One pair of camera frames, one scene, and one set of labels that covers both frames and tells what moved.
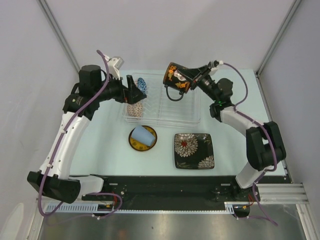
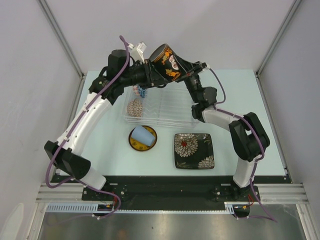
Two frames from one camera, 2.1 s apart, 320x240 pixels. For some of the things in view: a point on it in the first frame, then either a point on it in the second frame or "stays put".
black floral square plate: (194, 151) stays put
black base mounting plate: (176, 190) stays put
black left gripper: (131, 94) to (153, 78)
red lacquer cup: (176, 81) to (163, 59)
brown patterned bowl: (135, 110) stays put
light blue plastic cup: (140, 134) stays put
